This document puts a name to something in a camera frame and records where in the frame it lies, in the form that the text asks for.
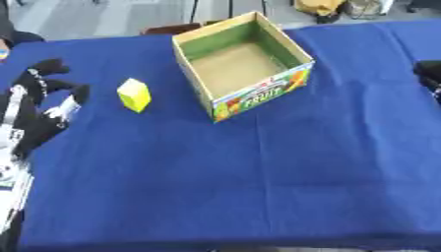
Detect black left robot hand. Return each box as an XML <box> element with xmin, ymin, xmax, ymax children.
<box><xmin>0</xmin><ymin>57</ymin><xmax>94</xmax><ymax>161</ymax></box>

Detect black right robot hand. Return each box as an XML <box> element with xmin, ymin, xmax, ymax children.
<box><xmin>411</xmin><ymin>59</ymin><xmax>441</xmax><ymax>105</ymax></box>

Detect tan cardboard box green inside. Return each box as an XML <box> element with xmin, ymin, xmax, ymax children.
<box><xmin>170</xmin><ymin>10</ymin><xmax>317</xmax><ymax>124</ymax></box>

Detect person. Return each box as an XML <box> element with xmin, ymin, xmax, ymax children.
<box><xmin>0</xmin><ymin>0</ymin><xmax>47</xmax><ymax>62</ymax></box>

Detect grey mesh bag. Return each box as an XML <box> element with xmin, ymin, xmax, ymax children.
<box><xmin>345</xmin><ymin>0</ymin><xmax>388</xmax><ymax>18</ymax></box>

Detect yellow-green block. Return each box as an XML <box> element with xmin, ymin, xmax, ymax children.
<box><xmin>115</xmin><ymin>77</ymin><xmax>154</xmax><ymax>114</ymax></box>

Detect yellow bag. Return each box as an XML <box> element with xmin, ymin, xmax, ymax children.
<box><xmin>292</xmin><ymin>0</ymin><xmax>348</xmax><ymax>17</ymax></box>

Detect brown chair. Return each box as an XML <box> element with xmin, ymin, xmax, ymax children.
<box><xmin>139</xmin><ymin>20</ymin><xmax>227</xmax><ymax>36</ymax></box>

